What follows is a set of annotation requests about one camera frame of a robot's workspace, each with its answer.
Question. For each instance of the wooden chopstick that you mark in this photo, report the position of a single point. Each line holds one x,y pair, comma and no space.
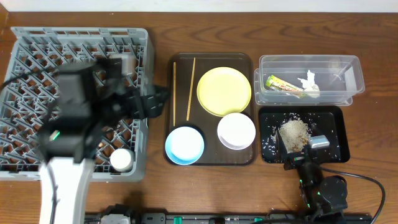
191,89
174,91

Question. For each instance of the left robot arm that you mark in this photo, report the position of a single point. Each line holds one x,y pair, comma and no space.
92,96

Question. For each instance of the white bowl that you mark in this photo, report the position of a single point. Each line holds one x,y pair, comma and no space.
236,131

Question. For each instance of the light blue bowl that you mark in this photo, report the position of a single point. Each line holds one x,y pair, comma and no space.
184,145

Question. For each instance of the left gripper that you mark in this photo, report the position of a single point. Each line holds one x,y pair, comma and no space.
137,102

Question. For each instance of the yellow round plate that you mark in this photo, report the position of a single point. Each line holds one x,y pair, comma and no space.
223,90

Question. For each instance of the white cup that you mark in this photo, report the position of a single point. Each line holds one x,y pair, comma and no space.
122,160

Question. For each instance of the clear plastic bin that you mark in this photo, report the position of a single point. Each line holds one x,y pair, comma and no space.
339,78

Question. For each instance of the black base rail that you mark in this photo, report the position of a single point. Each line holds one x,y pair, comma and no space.
124,214

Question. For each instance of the white paper napkin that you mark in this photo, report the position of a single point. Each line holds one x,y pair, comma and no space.
309,86

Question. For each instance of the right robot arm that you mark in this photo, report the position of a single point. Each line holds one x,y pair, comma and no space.
325,197

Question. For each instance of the black waste tray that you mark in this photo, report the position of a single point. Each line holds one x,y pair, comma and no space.
340,149

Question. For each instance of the rice leftovers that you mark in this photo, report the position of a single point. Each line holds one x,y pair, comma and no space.
294,128

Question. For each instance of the dark brown serving tray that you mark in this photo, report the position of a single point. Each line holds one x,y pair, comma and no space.
215,153

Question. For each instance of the green orange snack wrapper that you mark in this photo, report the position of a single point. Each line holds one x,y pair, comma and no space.
278,84

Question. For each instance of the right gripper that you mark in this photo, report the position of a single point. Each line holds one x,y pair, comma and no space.
297,156

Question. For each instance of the grey plastic dish rack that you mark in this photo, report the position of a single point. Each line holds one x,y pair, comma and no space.
32,83

